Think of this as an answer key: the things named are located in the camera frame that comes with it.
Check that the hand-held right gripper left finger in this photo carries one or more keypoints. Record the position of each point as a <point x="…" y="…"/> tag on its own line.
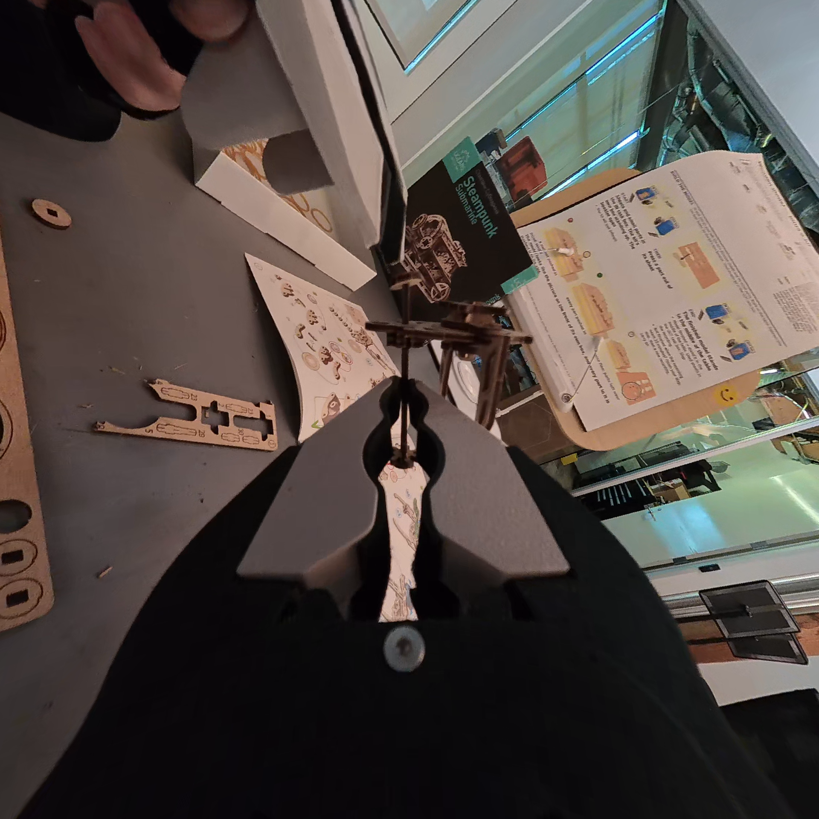
<point x="301" y="512"/>

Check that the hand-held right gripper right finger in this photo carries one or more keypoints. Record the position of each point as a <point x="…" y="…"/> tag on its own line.
<point x="499" y="512"/>

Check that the wooden model assembly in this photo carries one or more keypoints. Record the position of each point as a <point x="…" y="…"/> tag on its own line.
<point x="460" y="333"/>

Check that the small round wooden washer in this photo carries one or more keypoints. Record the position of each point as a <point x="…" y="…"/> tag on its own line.
<point x="45" y="208"/>

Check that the person's left hand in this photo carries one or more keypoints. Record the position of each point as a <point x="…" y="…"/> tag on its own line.
<point x="134" y="70"/>

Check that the small wooden sheet offcut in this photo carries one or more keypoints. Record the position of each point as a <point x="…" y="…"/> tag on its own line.
<point x="160" y="427"/>

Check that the illustrated instruction booklet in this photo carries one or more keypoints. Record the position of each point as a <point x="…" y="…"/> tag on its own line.
<point x="320" y="333"/>

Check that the black mesh tray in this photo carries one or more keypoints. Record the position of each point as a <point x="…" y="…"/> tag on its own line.
<point x="755" y="614"/>

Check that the large laser-cut wooden part sheet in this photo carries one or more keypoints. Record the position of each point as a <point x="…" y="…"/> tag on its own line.
<point x="25" y="448"/>

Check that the white instruction poster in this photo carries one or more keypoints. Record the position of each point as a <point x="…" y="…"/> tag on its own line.
<point x="672" y="288"/>

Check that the puzzle kit box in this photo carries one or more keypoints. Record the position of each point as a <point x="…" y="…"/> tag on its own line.
<point x="473" y="217"/>

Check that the pile of rubber bands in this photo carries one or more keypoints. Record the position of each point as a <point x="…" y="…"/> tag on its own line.
<point x="317" y="214"/>

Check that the red box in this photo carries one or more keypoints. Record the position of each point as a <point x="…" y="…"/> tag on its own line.
<point x="521" y="169"/>

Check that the white cardboard box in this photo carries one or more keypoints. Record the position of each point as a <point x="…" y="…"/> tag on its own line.
<point x="320" y="64"/>

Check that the dark rounded object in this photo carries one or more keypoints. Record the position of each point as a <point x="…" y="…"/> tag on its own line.
<point x="38" y="77"/>

